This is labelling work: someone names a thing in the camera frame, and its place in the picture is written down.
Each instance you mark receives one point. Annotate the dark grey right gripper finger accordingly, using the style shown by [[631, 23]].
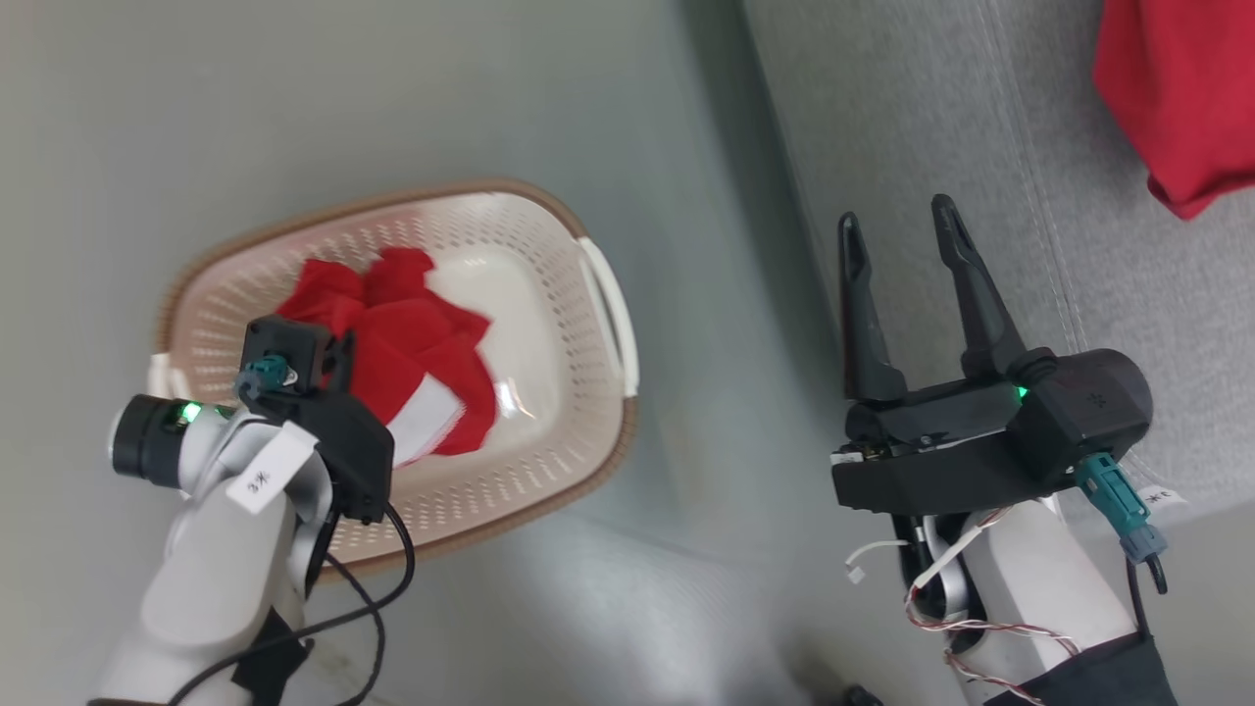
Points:
[[980, 304], [868, 333]]

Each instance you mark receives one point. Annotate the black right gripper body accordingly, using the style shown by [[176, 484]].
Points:
[[941, 461]]

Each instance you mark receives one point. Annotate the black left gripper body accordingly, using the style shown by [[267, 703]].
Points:
[[353, 451]]

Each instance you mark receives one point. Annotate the red cloth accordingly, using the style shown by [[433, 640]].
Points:
[[412, 343], [1186, 88]]

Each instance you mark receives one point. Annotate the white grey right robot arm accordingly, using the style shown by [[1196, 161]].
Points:
[[1049, 579]]

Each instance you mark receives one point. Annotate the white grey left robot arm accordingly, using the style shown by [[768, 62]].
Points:
[[216, 579]]

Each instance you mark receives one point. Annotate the grey fabric sofa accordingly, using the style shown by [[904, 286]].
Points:
[[980, 118]]

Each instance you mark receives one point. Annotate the white plastic laundry basket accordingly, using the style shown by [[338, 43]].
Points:
[[549, 324]]

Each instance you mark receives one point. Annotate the teal left camera connector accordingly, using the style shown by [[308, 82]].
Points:
[[265, 373]]

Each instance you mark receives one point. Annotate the teal camera connector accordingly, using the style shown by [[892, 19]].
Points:
[[1118, 500], [265, 373]]

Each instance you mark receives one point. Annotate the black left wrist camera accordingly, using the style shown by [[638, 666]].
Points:
[[294, 348]]

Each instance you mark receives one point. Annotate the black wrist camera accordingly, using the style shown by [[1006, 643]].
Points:
[[1093, 402], [294, 348]]

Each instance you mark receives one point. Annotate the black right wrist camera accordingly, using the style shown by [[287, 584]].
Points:
[[1093, 402]]

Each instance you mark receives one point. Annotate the teal right camera connector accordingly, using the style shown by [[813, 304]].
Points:
[[1118, 500]]

